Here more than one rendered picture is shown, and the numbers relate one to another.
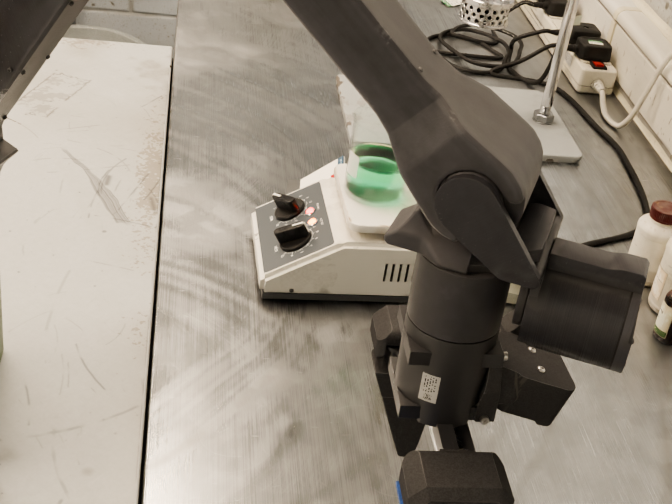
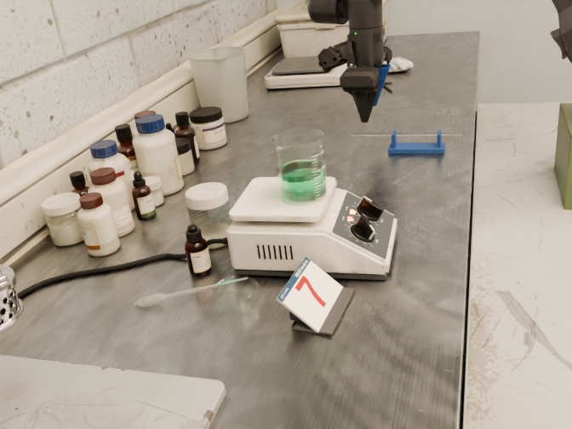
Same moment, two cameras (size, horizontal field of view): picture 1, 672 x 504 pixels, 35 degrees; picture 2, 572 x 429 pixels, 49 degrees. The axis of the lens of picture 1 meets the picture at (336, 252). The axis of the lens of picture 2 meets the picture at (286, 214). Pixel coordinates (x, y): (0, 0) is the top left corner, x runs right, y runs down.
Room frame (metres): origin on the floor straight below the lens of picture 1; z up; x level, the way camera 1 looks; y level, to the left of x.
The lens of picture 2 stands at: (1.56, 0.31, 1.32)
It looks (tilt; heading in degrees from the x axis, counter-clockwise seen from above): 26 degrees down; 209
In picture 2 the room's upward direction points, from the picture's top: 7 degrees counter-clockwise
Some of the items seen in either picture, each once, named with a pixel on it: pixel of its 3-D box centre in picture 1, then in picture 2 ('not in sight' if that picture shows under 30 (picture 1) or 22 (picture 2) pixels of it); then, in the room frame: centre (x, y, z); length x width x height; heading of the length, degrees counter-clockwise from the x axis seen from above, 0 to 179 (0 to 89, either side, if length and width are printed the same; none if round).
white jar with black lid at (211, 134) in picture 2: not in sight; (208, 128); (0.56, -0.42, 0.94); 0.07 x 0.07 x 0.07
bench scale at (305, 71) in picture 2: not in sight; (317, 71); (0.05, -0.40, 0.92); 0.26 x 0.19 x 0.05; 104
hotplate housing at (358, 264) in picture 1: (368, 235); (306, 227); (0.92, -0.03, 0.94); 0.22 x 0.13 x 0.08; 102
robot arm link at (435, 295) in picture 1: (462, 267); (365, 4); (0.53, -0.07, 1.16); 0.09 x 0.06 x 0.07; 75
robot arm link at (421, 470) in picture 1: (442, 369); (366, 50); (0.53, -0.08, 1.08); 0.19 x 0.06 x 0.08; 10
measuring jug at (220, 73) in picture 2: not in sight; (220, 84); (0.37, -0.49, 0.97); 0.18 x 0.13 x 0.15; 37
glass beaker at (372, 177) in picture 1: (380, 156); (300, 168); (0.92, -0.03, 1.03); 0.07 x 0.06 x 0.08; 166
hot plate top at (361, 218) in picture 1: (400, 198); (284, 197); (0.92, -0.05, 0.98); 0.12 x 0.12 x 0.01; 12
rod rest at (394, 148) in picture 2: not in sight; (416, 141); (0.52, 0.00, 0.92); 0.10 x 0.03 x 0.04; 100
